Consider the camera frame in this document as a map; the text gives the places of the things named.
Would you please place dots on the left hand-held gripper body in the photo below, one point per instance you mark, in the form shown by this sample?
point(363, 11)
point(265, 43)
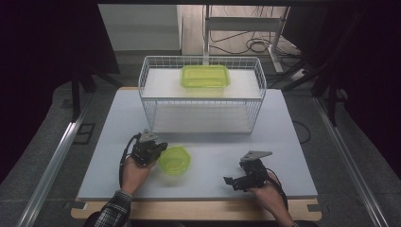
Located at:
point(145, 151)

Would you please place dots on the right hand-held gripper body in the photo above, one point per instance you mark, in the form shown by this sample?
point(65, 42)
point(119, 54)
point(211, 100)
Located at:
point(253, 175)

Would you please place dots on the green round plastic container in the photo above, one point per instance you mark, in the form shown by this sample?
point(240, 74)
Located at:
point(175, 160)

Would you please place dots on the green rectangular plastic container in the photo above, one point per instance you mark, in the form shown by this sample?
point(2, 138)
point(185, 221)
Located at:
point(205, 76)

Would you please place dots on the person's left hand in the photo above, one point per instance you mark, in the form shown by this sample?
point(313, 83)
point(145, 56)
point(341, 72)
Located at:
point(134, 176)

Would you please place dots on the person's right hand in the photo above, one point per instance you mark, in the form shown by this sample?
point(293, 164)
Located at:
point(272, 197)

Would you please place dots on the black metal stand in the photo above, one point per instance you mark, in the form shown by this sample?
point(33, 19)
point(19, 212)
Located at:
point(75, 94)
point(331, 94)

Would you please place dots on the white cabinet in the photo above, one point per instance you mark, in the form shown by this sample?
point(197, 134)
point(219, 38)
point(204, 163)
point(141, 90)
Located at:
point(142, 28)

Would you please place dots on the black square floor frame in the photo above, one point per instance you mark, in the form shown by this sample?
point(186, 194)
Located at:
point(75, 134)

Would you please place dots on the aluminium rail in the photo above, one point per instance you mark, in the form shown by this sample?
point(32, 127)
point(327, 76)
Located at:
point(350, 164)
point(53, 164)

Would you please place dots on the white metal desk frame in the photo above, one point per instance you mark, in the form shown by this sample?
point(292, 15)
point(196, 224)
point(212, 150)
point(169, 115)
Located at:
point(242, 23)

